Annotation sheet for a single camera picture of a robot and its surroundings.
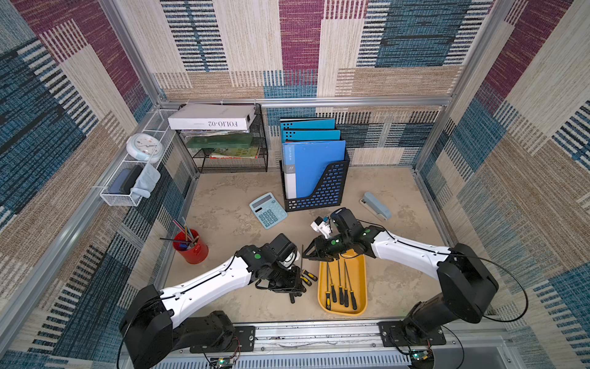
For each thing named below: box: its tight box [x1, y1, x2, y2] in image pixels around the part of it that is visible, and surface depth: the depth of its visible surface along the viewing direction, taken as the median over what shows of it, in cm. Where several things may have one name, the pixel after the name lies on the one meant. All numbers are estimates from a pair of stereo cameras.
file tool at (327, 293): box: [324, 261, 332, 311], surface depth 83 cm
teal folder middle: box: [281, 129, 342, 142], surface depth 96 cm
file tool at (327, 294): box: [324, 261, 332, 311], surface depth 83 cm
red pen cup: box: [172, 228, 209, 265], surface depth 87 cm
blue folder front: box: [281, 139, 348, 200], surface depth 92 cm
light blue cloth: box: [130, 161, 162, 204], surface depth 70 cm
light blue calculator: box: [248, 192, 289, 230], surface depth 104 cm
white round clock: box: [125, 132, 164, 164], surface depth 76 cm
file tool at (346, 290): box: [344, 259, 349, 308], surface depth 82 cm
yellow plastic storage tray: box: [317, 249, 368, 317], surface depth 85 cm
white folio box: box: [167, 103, 257, 131], surface depth 81 cm
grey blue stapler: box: [358, 191, 393, 222], surface depth 104 cm
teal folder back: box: [279, 118, 336, 131], surface depth 100 cm
